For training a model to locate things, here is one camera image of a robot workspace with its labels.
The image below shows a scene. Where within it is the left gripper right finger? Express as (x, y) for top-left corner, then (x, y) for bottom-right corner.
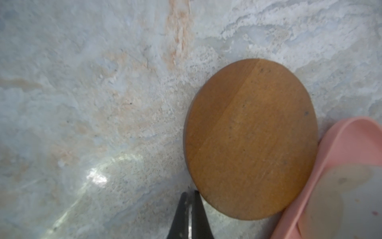
(192, 190), (214, 239)

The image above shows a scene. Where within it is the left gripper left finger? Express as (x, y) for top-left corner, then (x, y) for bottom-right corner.
(167, 192), (189, 239)

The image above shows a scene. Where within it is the plain wooden round coaster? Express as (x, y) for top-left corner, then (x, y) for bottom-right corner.
(184, 59), (318, 221)

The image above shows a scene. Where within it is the white speckled mug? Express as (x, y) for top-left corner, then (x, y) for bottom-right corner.
(298, 164), (382, 239)

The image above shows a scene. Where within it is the pink tray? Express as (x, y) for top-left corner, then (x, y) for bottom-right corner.
(270, 117), (382, 239)

